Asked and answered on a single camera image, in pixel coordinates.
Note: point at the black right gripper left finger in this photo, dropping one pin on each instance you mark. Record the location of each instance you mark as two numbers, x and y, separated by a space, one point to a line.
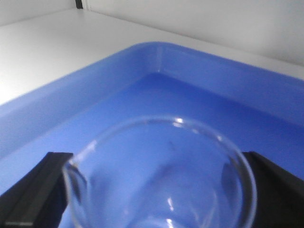
38 200

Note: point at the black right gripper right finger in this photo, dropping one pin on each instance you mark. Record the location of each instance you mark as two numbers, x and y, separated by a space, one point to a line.
280 194

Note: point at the clear glass beaker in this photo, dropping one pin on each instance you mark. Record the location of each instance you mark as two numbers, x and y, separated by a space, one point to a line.
160 172

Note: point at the blue plastic tray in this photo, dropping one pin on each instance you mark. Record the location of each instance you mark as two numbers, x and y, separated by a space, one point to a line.
258 110

